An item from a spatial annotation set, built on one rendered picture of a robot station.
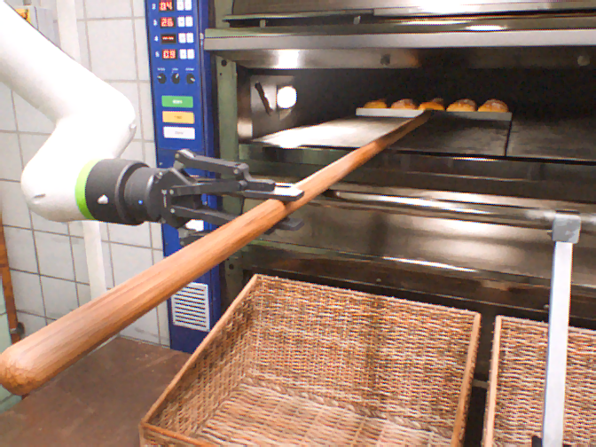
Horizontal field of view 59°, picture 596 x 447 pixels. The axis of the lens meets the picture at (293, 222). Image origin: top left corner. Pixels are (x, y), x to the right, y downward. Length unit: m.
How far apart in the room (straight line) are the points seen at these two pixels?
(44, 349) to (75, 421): 1.03
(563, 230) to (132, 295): 0.58
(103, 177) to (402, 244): 0.70
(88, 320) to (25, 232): 1.51
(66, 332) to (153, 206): 0.38
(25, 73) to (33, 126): 0.89
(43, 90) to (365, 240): 0.74
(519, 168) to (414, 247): 0.27
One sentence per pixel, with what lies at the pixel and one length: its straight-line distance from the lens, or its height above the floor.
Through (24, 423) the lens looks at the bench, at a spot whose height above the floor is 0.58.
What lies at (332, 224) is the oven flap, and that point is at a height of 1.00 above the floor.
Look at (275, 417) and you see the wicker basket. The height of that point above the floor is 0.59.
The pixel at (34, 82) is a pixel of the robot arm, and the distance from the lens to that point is 0.85.
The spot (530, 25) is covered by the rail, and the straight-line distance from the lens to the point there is 1.00.
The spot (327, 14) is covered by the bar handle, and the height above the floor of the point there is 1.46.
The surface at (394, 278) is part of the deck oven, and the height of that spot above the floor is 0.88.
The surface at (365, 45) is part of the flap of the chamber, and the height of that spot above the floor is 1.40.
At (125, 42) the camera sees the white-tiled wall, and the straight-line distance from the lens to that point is 1.48.
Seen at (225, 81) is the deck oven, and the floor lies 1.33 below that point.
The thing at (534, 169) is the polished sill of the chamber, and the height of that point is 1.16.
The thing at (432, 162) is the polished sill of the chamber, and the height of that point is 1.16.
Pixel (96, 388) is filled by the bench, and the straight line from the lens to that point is 1.48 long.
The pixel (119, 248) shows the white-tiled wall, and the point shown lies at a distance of 1.62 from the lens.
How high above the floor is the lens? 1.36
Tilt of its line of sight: 17 degrees down
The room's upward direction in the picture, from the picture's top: straight up
